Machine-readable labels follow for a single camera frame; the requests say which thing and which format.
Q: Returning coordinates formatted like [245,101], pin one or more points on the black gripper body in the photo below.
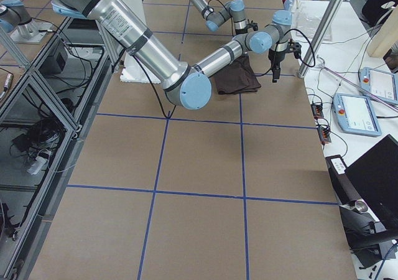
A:
[275,57]

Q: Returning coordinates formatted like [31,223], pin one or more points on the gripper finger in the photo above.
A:
[275,75]

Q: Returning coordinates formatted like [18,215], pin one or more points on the dark brown t-shirt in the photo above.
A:
[238,77]

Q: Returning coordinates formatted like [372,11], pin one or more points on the white reacher grabber tool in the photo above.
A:
[321,64]

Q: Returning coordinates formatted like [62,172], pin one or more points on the clear plastic bag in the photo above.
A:
[308,20]

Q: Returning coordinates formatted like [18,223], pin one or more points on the near teach pendant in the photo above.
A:
[355,115]

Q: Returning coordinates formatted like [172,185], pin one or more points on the teach pendant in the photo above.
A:
[380,83]
[355,115]

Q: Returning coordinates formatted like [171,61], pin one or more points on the far teach pendant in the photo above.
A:
[380,83]

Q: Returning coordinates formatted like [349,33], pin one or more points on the black monitor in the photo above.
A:
[374,176]

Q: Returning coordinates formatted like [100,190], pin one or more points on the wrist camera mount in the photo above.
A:
[294,48]
[251,25]

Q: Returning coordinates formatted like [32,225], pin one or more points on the aluminium frame post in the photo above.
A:
[328,17]

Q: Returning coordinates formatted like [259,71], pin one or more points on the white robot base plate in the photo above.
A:
[132,72]

